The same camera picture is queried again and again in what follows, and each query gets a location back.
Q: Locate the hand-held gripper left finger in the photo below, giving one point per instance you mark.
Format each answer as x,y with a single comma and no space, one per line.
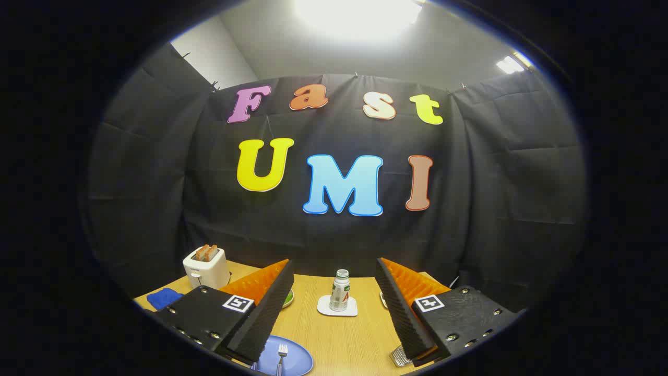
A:
261,318

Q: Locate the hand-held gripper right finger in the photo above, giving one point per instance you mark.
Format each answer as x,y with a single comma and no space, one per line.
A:
402,318

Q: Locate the white divided bean dish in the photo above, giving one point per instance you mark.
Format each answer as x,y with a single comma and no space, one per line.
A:
383,300

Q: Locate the white food plate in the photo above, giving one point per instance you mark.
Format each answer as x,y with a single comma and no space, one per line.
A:
289,302

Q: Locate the green lettuce leaf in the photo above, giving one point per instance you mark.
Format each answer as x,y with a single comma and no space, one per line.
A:
287,298

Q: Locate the blue plate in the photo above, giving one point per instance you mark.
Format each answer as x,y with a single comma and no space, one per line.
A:
297,360

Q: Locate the white coaster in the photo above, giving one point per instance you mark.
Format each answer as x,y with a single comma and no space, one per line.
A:
324,308

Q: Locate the white plastic bottle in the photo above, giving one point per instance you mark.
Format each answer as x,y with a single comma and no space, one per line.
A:
340,292

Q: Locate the white toaster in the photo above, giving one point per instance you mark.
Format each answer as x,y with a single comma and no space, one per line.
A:
209,271

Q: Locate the brown toast slice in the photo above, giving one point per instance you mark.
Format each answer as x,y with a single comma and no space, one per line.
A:
212,252
201,253

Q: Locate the blue folded towel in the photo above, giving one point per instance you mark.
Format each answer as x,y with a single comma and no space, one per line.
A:
163,298

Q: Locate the black backdrop cloth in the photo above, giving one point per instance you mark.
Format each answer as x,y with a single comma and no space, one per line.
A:
496,183

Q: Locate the small ceiling light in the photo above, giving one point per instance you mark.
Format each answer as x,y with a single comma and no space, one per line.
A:
510,64

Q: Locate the large ceiling light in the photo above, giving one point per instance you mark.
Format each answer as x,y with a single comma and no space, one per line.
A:
357,13

